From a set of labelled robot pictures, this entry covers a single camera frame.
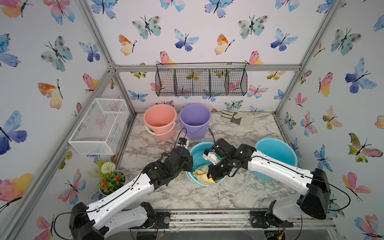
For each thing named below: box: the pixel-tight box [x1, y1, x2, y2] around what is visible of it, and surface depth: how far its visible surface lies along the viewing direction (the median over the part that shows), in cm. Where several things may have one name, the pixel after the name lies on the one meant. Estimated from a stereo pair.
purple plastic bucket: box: [179, 104, 212, 140], surface depth 100 cm
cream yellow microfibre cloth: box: [192, 164, 219, 185], surface depth 69 cm
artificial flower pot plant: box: [89, 158, 127, 196], surface depth 75 cm
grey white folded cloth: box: [220, 109, 255, 129], surface depth 121 cm
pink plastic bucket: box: [143, 104, 177, 141], surface depth 98 cm
